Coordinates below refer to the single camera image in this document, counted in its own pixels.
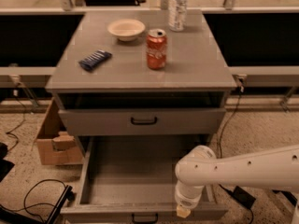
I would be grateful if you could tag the black power adapter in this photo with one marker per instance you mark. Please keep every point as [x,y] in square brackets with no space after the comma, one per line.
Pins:
[243,197]

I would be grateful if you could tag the black stand base left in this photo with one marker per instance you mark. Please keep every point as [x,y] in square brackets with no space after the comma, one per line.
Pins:
[12,217]

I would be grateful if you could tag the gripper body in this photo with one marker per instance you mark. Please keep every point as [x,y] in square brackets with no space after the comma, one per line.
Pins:
[186,199]

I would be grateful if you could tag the red cola can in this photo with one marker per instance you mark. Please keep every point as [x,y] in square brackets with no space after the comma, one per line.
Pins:
[156,49]

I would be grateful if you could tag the clear plastic water bottle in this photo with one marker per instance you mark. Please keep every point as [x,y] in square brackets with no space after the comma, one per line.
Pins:
[177,14]

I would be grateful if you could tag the black stand foot right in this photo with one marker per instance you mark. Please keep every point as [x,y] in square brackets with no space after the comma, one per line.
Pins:
[288,195]

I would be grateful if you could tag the dark blue snack packet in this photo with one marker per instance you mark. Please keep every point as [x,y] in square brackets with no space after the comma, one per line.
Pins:
[92,61]

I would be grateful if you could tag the grey drawer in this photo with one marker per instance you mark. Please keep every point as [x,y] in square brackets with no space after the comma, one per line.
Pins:
[110,122]
[129,179]

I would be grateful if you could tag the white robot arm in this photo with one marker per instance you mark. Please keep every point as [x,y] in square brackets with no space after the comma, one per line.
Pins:
[276,169]

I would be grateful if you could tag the white paper bowl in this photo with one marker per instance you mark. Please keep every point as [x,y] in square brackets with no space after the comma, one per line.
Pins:
[127,29]

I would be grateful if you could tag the brown cardboard box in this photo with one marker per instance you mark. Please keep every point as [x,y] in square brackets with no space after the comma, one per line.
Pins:
[55,146]

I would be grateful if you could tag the grey drawer cabinet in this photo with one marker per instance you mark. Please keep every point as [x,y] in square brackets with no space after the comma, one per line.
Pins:
[195,75]

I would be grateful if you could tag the grey top drawer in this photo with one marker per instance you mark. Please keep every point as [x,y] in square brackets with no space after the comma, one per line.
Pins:
[110,122]

